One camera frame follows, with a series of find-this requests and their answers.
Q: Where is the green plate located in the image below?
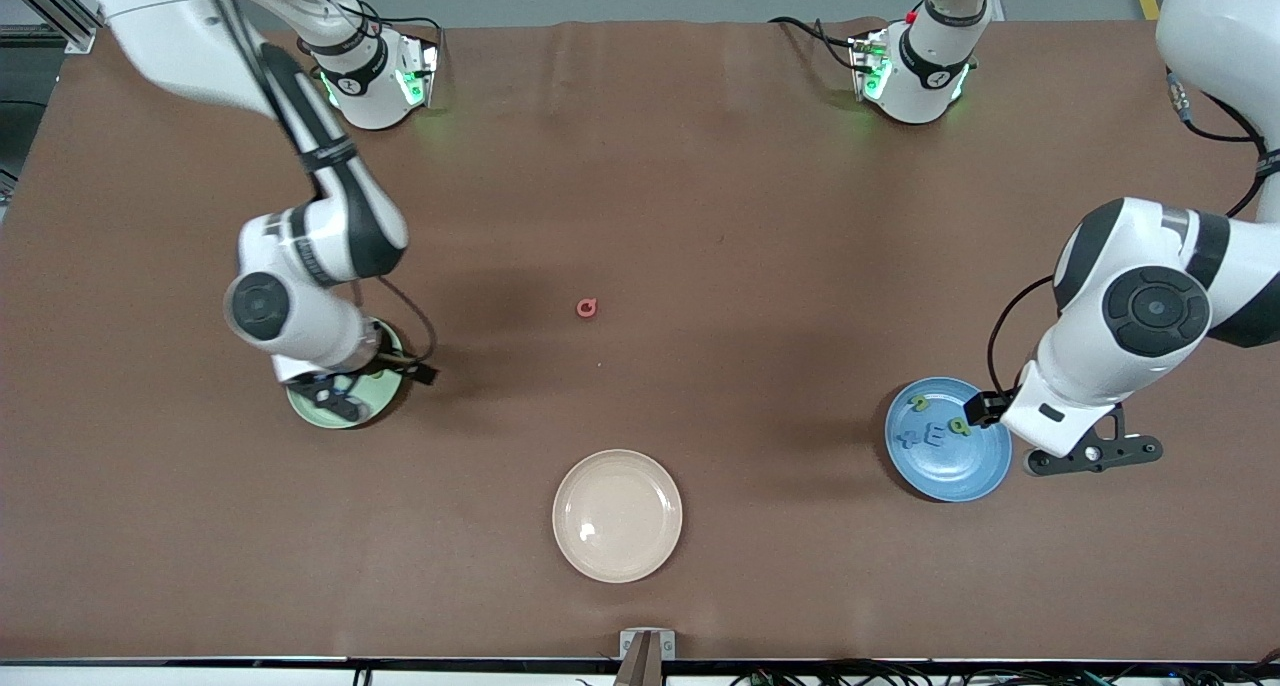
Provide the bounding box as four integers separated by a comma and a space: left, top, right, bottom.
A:
286, 321, 406, 430

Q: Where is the blue plate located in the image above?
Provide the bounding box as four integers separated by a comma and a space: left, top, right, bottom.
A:
884, 377, 1013, 503

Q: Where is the brown table mat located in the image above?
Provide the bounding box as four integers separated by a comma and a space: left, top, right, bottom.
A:
0, 18, 1280, 663

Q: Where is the beige plate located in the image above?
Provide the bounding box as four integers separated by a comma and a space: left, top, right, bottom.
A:
552, 449, 684, 584

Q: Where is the black right arm base cable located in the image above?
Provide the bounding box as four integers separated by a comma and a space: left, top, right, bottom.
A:
370, 11, 446, 39

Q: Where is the black arm base cable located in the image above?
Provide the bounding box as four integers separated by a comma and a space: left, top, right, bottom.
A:
370, 11, 446, 39
768, 16, 863, 72

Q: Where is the white table edge rail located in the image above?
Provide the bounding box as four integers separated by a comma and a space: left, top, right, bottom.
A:
0, 656, 1280, 686

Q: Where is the grey metal camera bracket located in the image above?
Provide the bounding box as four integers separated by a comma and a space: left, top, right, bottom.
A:
619, 628, 677, 686

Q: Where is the aluminium frame profile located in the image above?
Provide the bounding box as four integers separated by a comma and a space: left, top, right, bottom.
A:
0, 0, 101, 55

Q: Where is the black left arm base cable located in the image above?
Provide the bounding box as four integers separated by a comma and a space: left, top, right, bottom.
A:
768, 16, 863, 72

